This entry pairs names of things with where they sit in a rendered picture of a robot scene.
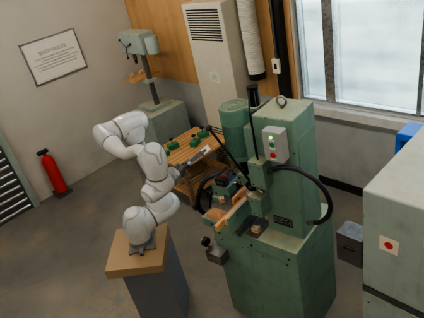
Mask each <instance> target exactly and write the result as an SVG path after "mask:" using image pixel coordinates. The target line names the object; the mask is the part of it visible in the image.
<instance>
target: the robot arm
mask: <svg viewBox="0 0 424 318"><path fill-rule="evenodd" d="M148 124H149V121H148V118H147V116H146V115H145V113H144V112H142V111H130V112H127V113H125V114H122V115H120V116H118V117H116V118H115V119H112V120H111V121H108V122H106V123H101V124H97V125H96V126H94V128H93V131H92V132H93V136H94V138H95V141H96V142H97V144H98V145H99V146H100V147H101V148H103V149H104V150H106V151H108V152H109V153H111V154H113V155H115V156H117V157H118V158H120V159H123V160H128V159H131V158H133V159H134V162H135V164H136V167H137V169H138V172H139V175H140V177H141V180H142V182H143V185H144V186H143V187H142V189H141V192H140V194H141V196H142V198H143V199H144V200H145V201H146V206H144V207H140V206H132V207H130V208H127V209H126V210H125V212H124V213H123V216H122V226H123V229H124V232H125V234H126V237H127V239H128V240H129V251H128V254H129V255H130V256H131V255H133V254H136V253H139V254H140V256H144V252H145V251H147V250H155V249H156V245H155V232H156V231H155V228H156V227H157V226H158V225H161V224H162V223H164V222H166V221H167V220H169V219H170V218H171V217H173V215H174V214H176V212H177V211H178V210H179V208H180V201H179V199H178V197H177V196H176V195H175V194H174V193H172V192H171V190H172V188H173V187H175V186H176V185H177V184H178V183H179V182H180V181H181V180H182V178H183V177H184V176H185V175H186V170H187V169H188V168H189V167H190V166H191V165H192V164H193V163H194V162H195V161H197V160H198V159H199V158H200V157H201V156H204V155H205V154H206V153H207V152H208V151H209V150H211V148H210V147H209V146H208V145H206V146H205V147H204V148H203V149H201V150H200V151H199V153H197V154H196V155H194V156H193V157H192V158H190V159H188V160H187V161H185V162H184V163H182V164H179V163H176V164H175V165H174V166H173V167H169V168H168V162H167V156H166V153H165V150H164V149H163V147H162V146H161V145H160V144H159V143H156V142H150V143H147V144H146V143H145V141H144V138H145V129H147V127H148ZM121 141H123V142H125V144H127V145H128V147H127V148H126V147H125V146H124V145H123V144H122V142H121Z"/></svg>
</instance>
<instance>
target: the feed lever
mask: <svg viewBox="0 0 424 318"><path fill-rule="evenodd" d="M206 130H207V131H210V132H211V134H212V135H213V136H214V137H215V139H216V140H217V142H219V144H220V145H221V147H222V148H223V149H224V150H225V152H226V153H227V154H228V156H229V157H230V158H231V159H232V161H233V162H234V164H236V166H237V167H238V169H239V170H240V171H241V172H242V174H243V175H244V176H245V178H246V179H247V180H248V181H247V182H246V183H245V186H246V188H247V189H248V190H249V191H255V190H258V191H259V192H260V193H261V194H264V191H262V190H261V189H260V188H257V187H252V186H251V182H250V178H249V177H248V176H247V175H246V173H245V172H244V171H243V170H242V168H241V167H240V165H239V164H238V163H237V162H236V160H235V159H234V158H233V156H232V155H231V154H230V152H229V151H228V150H227V149H226V148H225V146H224V145H223V143H222V142H221V141H220V140H219V138H218V137H217V135H216V134H215V133H214V132H213V130H212V126H211V125H209V124H208V125H207V126H206Z"/></svg>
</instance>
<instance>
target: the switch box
mask: <svg viewBox="0 0 424 318"><path fill-rule="evenodd" d="M261 132H262V140H263V145H264V152H265V157H266V160H269V161H273V162H278V163H285V162H286V161H287V159H289V157H290V154H289V148H288V138H287V131H286V128H284V127H276V126H266V127H265V128H264V129H263V130H262V131H261ZM269 136H272V137H273V138H272V139H271V140H274V142H272V141H269ZM270 143H273V144H274V147H273V148H275V150H272V149H269V147H270V145H269V144H270ZM270 148H272V147H270ZM270 153H274V154H275V155H276V158H275V159H277V160H272V159H271V157H270Z"/></svg>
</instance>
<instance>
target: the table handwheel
mask: <svg viewBox="0 0 424 318"><path fill-rule="evenodd" d="M215 175H216V174H210V175H208V176H206V177H205V178H204V179H203V181H202V182H201V183H200V185H199V187H198V190H197V194H196V206H197V209H198V211H199V212H200V213H201V214H202V215H204V214H205V213H206V212H207V211H204V210H203V209H202V207H201V203H200V197H201V191H203V192H205V193H206V198H208V199H209V209H210V208H211V202H212V200H213V198H212V196H213V195H214V194H213V191H212V190H208V191H206V190H205V189H203V187H204V185H205V183H207V181H208V180H209V179H212V178H214V176H215Z"/></svg>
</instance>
